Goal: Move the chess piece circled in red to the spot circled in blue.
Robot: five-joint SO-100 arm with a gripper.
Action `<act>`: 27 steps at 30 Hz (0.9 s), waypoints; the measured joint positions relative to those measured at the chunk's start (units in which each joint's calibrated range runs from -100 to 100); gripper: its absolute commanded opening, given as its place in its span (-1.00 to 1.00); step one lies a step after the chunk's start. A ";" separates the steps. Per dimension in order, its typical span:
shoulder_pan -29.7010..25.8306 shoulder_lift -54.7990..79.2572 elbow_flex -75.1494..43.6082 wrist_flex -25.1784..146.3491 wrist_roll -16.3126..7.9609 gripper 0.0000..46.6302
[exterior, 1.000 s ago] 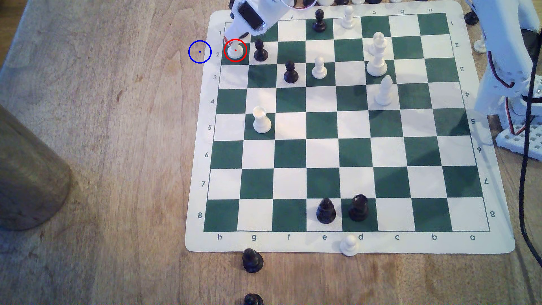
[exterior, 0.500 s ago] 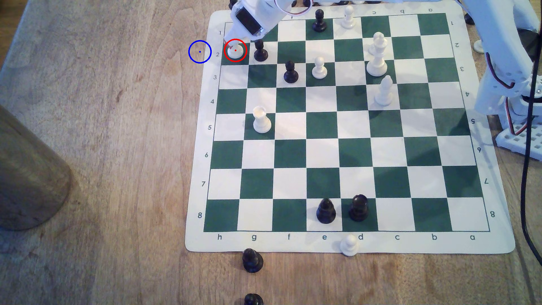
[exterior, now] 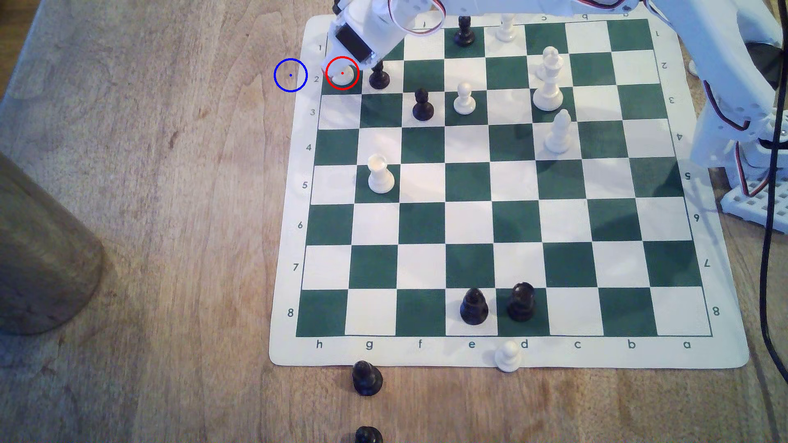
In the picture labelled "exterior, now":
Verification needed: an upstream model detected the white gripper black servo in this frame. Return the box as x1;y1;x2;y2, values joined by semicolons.
321;0;445;78

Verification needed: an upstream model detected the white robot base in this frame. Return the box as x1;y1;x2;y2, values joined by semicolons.
720;142;788;235

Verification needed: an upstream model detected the white chess rook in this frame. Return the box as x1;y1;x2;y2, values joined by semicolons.
367;155;395;194

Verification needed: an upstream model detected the tall white chess queen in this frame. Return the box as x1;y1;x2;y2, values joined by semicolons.
532;47;565;112

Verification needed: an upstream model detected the white chess bishop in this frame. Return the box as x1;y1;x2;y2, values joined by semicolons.
545;110;573;155

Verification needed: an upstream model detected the green and white chess mat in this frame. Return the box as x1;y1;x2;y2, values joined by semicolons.
269;0;750;370

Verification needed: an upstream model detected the black chess bishop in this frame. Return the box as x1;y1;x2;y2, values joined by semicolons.
460;287;490;326

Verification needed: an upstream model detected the black chess rook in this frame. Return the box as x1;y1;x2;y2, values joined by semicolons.
506;282;536;323

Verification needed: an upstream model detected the blurred brown cylinder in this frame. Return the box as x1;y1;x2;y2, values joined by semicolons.
0;151;105;336

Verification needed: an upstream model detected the black cable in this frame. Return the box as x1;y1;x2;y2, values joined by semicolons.
760;0;788;395

